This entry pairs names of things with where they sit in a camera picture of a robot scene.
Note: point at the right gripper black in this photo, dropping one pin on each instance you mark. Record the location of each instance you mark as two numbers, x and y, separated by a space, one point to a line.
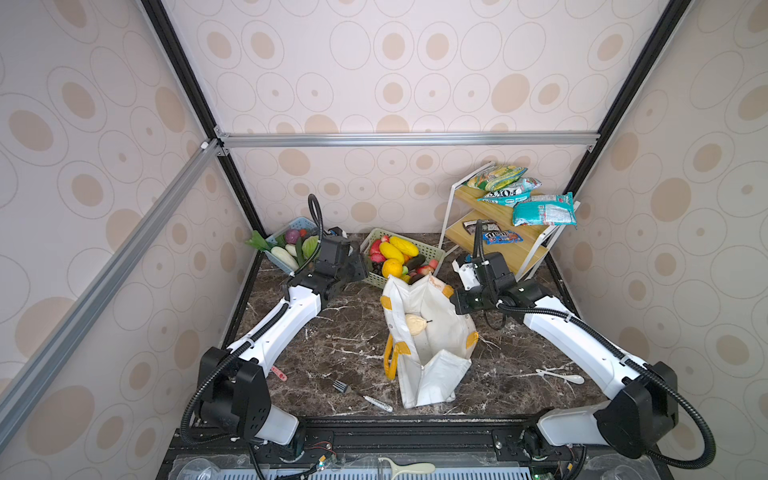
458 298

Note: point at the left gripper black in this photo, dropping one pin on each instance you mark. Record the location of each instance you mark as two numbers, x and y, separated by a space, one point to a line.
336 253

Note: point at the white grocery bag yellow handles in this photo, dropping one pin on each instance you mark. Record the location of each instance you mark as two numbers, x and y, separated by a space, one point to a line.
430 366

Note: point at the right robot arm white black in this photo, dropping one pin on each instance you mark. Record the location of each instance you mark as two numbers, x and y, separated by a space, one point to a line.
642 402

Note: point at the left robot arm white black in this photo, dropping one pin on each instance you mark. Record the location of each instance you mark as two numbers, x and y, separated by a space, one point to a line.
232 397

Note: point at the teal snack bag front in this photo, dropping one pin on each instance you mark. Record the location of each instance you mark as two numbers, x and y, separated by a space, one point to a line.
546 209

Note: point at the green yellow snack bag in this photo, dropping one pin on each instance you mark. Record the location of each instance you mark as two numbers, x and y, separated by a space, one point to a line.
496 177

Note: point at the green plastic fruit basket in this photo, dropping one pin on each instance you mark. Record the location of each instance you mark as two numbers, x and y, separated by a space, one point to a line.
375 277

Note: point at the green cabbage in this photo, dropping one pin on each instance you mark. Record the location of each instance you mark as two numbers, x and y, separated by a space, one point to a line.
309 246

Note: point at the pink dragon fruit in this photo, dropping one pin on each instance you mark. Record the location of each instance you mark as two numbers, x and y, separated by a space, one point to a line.
375 254

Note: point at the yellow mango front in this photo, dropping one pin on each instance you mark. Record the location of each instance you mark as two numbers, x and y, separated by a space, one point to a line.
390 252

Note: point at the yellow mango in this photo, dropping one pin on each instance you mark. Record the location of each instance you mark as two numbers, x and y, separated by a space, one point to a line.
390 252
405 246

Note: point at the blue plastic vegetable basket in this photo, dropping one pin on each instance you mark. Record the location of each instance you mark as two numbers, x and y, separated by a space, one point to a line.
307 228

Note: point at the wrinkled yellow orange fruit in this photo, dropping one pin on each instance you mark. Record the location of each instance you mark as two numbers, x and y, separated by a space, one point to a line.
392 267

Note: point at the purple red cabbage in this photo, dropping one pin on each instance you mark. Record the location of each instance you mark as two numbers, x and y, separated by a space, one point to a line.
292 236

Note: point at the yellow mango back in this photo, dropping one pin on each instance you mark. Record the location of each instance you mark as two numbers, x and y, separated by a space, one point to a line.
405 246

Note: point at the dark eggplant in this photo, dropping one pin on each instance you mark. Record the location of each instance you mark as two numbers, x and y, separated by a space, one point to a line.
415 263

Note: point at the white radish with leaves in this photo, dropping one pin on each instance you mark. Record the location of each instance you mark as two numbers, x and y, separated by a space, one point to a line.
277 254

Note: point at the metal fork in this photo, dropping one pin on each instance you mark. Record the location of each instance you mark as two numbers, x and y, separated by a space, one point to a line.
341 387

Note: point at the cream plastic spatula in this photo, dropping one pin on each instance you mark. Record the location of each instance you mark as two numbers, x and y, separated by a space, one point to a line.
396 470

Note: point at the silver aluminium side bar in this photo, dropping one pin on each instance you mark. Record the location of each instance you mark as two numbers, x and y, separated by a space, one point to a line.
44 366

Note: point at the wooden shelf white frame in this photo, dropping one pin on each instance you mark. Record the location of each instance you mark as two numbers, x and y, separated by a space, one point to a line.
524 247

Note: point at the silver aluminium frame bar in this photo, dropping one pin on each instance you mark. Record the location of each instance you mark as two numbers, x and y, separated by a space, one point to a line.
425 139

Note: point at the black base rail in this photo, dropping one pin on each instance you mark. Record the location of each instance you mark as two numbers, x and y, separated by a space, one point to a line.
460 448

